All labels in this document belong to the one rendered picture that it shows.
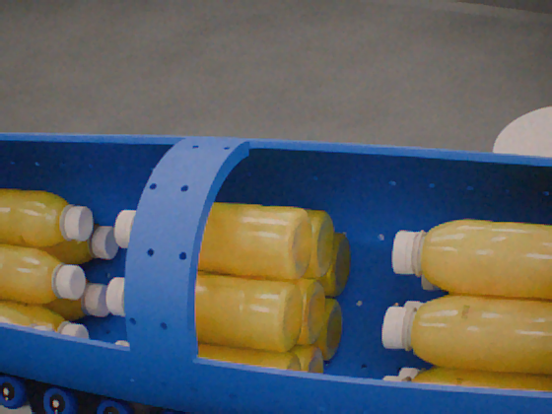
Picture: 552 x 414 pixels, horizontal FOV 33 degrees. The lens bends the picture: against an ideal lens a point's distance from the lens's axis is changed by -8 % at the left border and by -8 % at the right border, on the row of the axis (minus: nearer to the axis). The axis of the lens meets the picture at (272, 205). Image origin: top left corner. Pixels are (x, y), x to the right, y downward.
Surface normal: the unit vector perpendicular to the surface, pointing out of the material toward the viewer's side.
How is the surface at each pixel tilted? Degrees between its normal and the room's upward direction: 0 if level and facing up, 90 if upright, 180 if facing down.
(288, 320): 88
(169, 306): 62
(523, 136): 0
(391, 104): 0
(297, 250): 89
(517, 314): 11
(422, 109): 0
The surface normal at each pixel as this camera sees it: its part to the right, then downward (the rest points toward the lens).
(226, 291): -0.25, -0.62
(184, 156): -0.15, -0.83
